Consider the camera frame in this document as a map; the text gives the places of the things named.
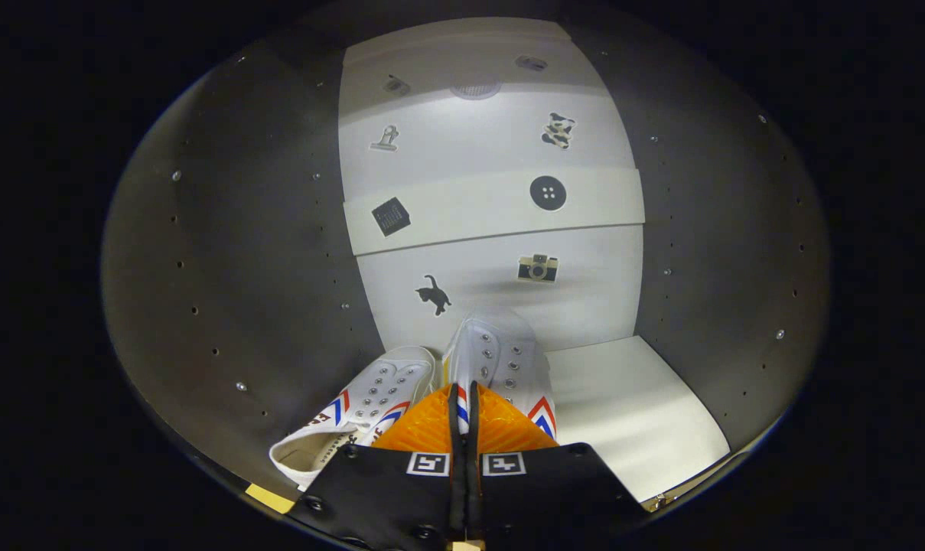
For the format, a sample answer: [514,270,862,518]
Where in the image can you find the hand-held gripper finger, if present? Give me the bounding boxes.
[466,383,650,551]
[286,383,467,551]

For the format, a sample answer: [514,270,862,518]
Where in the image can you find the white shoe with striped sides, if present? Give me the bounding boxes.
[441,308,559,445]
[269,346,436,491]

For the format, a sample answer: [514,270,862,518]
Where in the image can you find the dark grey shoe cabinet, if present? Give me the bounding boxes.
[101,15,832,521]

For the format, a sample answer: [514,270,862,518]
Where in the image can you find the white cabinet shelf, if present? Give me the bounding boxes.
[546,335,731,504]

